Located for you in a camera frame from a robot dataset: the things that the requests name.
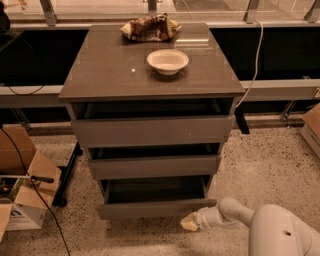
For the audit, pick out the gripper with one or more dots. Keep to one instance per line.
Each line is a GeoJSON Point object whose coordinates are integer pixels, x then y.
{"type": "Point", "coordinates": [202, 219]}

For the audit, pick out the grey bottom drawer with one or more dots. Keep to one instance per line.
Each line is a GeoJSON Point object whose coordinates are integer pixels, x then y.
{"type": "Point", "coordinates": [154, 197]}

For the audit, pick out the grey drawer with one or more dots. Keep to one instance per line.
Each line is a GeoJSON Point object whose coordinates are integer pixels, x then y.
{"type": "Point", "coordinates": [154, 161]}
{"type": "Point", "coordinates": [153, 123]}
{"type": "Point", "coordinates": [154, 197]}

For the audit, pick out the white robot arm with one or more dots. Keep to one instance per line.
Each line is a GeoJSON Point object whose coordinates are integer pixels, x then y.
{"type": "Point", "coordinates": [273, 230]}

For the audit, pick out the grey middle drawer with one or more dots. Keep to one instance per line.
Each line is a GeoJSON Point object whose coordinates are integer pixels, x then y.
{"type": "Point", "coordinates": [154, 161]}

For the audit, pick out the grey drawer cabinet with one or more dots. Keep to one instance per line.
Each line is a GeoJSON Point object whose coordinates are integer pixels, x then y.
{"type": "Point", "coordinates": [111, 68]}

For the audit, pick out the grey top drawer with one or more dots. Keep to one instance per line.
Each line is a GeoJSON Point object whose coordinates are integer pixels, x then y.
{"type": "Point", "coordinates": [153, 123]}

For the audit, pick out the black stand leg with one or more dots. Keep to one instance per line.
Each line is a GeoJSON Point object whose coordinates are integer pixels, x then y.
{"type": "Point", "coordinates": [60, 198]}

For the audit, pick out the cardboard box right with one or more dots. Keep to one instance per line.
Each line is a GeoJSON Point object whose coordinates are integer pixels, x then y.
{"type": "Point", "coordinates": [311, 128]}

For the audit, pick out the white bowl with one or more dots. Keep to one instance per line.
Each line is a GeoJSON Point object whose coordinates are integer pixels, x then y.
{"type": "Point", "coordinates": [167, 61]}

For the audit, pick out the open cardboard box left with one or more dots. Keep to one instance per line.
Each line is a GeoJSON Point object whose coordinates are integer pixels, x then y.
{"type": "Point", "coordinates": [24, 203]}

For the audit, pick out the crumpled snack bag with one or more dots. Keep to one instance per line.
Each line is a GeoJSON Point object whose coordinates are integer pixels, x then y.
{"type": "Point", "coordinates": [157, 28]}

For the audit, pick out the black handled tool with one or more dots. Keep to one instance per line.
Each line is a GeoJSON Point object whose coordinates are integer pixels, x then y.
{"type": "Point", "coordinates": [36, 178]}

